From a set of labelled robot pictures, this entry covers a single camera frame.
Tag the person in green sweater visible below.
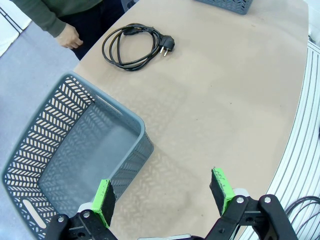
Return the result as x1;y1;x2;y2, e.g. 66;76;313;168
58;1;126;61

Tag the white partition panel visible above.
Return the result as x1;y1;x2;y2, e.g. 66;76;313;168
0;6;33;58

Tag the person's right hand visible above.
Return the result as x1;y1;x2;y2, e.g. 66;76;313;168
55;24;84;50

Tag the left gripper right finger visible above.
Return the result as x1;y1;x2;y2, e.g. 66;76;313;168
204;168;298;240

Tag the person's green sweater torso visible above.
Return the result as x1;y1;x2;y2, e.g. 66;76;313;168
34;0;105;18

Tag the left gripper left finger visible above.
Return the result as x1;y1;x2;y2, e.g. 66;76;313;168
44;178;118;240

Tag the grey plastic lattice basket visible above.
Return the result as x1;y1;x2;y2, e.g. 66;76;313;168
193;0;254;15
1;71;155;238

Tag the person's right forearm green sleeve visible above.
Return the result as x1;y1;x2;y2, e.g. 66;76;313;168
11;0;68;39

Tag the aluminium profile frame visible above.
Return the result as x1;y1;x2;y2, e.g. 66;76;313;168
234;39;320;240

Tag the black power cable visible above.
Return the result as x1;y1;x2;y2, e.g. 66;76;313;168
101;22;176;73

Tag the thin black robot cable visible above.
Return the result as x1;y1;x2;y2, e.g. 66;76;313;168
284;195;320;221
292;201;320;236

